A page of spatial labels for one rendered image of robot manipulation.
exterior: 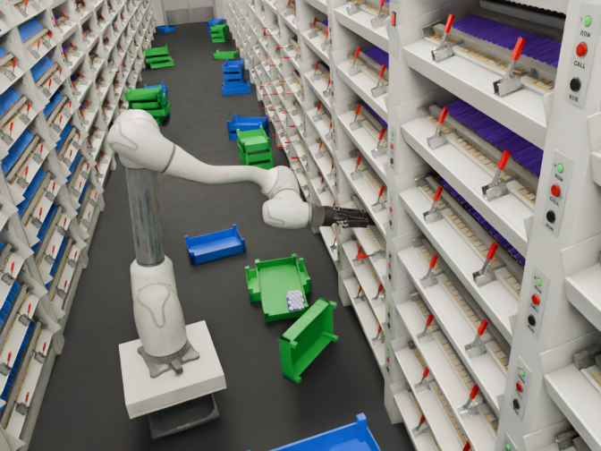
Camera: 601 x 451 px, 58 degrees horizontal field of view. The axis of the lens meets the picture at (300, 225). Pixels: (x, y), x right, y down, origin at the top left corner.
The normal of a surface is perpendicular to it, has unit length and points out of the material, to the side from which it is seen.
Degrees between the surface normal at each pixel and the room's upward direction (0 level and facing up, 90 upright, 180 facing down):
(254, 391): 0
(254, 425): 0
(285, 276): 22
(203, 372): 2
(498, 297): 17
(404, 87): 90
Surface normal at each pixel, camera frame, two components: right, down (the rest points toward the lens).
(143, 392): -0.07, -0.88
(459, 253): -0.35, -0.79
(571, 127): -0.98, 0.14
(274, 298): 0.01, -0.62
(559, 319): 0.18, 0.48
